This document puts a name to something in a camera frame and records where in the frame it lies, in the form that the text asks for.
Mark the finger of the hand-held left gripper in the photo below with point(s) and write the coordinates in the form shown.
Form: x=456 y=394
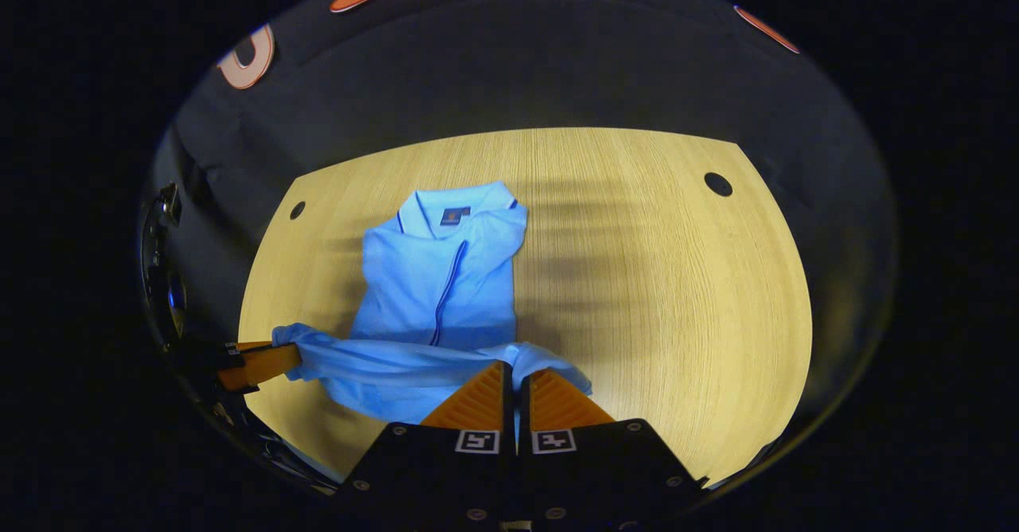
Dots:
x=263 y=365

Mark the light blue T-shirt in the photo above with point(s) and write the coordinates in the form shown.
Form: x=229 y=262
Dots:
x=414 y=293

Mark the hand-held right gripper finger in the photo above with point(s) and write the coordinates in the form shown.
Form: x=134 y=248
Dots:
x=506 y=404
x=525 y=412

